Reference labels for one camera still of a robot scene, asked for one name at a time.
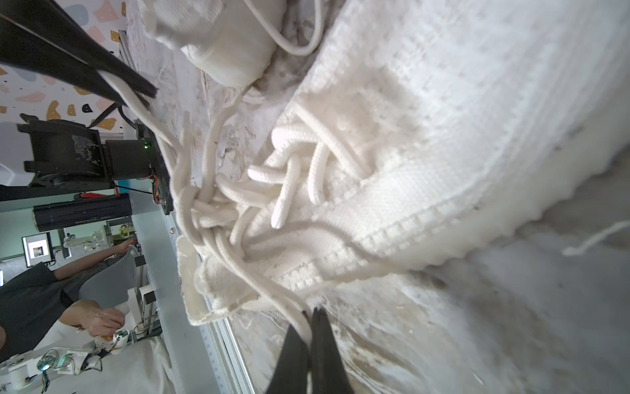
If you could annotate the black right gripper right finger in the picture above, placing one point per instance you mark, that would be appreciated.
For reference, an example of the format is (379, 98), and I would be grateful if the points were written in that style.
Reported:
(328, 373)

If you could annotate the operator bare hand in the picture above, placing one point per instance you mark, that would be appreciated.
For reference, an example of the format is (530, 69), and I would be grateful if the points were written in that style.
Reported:
(99, 322)

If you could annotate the white knit sneaker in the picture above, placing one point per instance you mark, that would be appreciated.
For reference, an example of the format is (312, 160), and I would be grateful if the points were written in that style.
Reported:
(221, 38)
(473, 116)

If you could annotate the sneaker white shoelace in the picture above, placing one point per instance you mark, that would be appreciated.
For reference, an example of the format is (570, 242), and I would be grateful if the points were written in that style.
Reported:
(215, 215)
(296, 36)

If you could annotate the operator bare forearm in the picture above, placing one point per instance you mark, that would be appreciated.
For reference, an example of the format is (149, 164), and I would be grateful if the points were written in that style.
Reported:
(74, 312)

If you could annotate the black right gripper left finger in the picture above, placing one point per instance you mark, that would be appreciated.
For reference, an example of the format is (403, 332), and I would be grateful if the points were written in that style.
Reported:
(291, 372)

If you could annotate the front aluminium rail frame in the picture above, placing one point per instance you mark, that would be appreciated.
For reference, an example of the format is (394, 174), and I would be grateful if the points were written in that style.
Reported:
(206, 356)

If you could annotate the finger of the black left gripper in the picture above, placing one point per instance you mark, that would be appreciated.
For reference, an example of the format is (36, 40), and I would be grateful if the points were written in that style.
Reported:
(80, 67)
(48, 20)

